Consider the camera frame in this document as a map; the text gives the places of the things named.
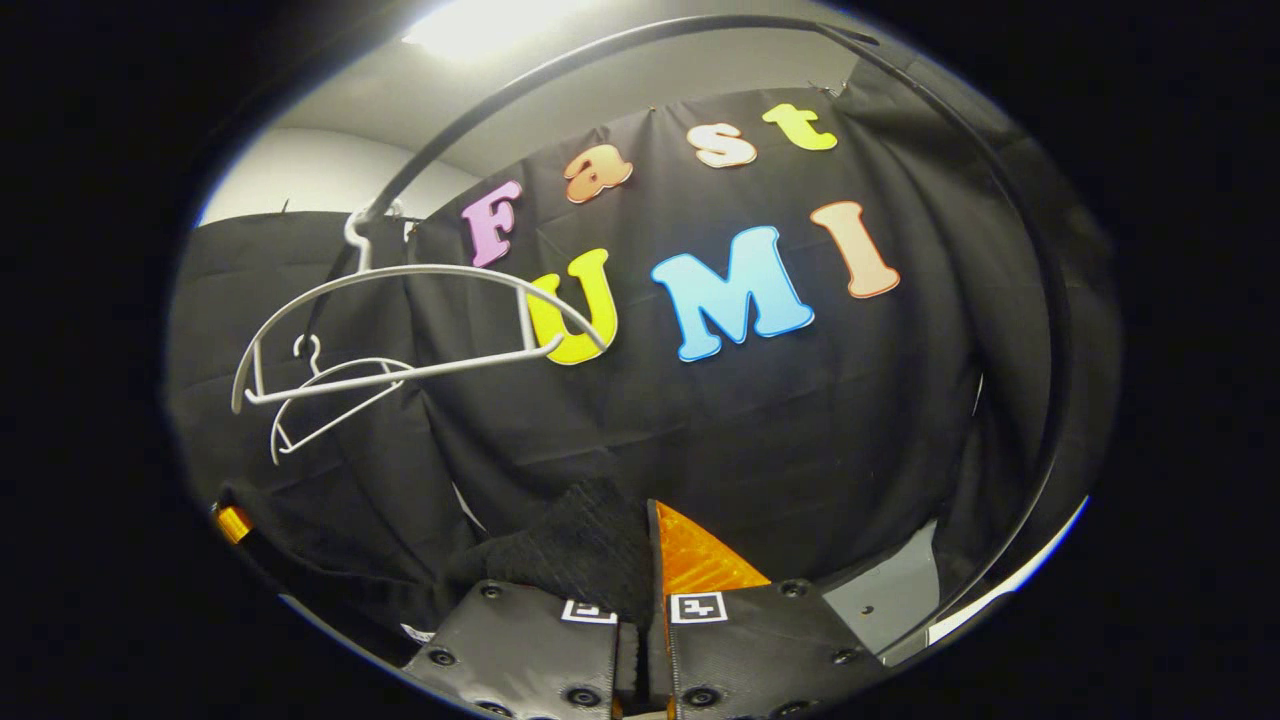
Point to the black backdrop cloth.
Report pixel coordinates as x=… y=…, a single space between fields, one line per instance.
x=700 y=430

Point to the black clothes rack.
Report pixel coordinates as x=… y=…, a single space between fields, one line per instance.
x=1058 y=330

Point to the white plastic hanger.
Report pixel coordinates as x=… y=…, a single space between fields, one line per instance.
x=360 y=361
x=440 y=267

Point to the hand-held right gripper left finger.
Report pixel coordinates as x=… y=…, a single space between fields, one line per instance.
x=520 y=650

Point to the black ribbed jacket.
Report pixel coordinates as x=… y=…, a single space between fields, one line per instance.
x=580 y=545

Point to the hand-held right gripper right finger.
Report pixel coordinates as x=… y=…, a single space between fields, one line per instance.
x=750 y=650

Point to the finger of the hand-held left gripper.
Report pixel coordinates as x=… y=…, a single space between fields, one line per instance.
x=232 y=523

